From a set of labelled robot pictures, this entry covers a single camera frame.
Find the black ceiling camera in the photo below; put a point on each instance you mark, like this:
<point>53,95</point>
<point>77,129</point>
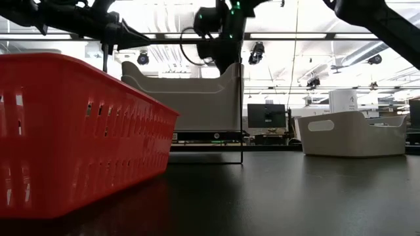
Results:
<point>375,59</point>
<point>143,59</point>
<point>256,53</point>
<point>313,82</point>

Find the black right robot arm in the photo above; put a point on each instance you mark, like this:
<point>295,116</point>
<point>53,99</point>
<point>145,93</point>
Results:
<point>377,19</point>

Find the silver ceiling duct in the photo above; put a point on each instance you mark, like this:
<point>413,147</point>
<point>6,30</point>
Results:
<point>361,52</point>

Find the black monitor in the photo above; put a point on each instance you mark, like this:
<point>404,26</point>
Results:
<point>266,115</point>
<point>415,113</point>

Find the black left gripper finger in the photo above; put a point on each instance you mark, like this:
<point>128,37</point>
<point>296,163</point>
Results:
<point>129,30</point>
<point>129,41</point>

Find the long overhead light bar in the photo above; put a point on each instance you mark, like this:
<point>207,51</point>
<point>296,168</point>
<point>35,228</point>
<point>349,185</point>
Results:
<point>329,36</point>

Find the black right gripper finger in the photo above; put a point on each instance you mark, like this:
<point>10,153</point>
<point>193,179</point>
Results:
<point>227,67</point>

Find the white cylinder with print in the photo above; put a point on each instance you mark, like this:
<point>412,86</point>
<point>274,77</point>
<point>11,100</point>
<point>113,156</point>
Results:
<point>343,101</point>

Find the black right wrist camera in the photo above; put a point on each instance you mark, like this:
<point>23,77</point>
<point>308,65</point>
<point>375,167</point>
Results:
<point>206,21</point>

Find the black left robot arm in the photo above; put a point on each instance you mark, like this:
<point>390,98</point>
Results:
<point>49,13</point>

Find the red slotted plastic basket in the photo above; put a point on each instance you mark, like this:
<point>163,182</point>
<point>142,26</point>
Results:
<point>65,137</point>

